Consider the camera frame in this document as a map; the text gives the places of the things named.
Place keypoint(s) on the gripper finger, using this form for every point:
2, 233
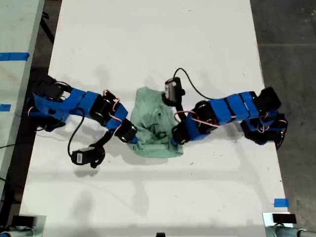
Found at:
130, 134
179, 134

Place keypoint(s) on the pale green T-shirt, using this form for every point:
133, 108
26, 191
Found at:
148, 116

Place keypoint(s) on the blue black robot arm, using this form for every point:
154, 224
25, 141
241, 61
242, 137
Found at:
79, 101
229, 106

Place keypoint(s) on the small black clamp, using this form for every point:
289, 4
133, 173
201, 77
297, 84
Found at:
160, 234

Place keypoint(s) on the blue tape square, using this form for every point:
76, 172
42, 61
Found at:
281, 203

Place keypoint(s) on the silver mounting plate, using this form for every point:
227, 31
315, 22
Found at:
267, 218
40, 227

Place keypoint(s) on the small blue tape strip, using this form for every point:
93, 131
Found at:
5, 107

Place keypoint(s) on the black stand leg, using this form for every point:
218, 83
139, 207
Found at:
47, 27

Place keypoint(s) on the long blue tape strip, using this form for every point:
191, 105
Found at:
14, 56

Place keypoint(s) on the small black box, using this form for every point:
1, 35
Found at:
23, 220
284, 218

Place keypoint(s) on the pale side table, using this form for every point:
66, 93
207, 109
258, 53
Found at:
14, 24

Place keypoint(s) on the black camera stalk gripper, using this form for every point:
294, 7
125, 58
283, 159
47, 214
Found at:
103, 140
179, 108

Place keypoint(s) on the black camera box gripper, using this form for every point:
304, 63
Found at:
171, 90
81, 156

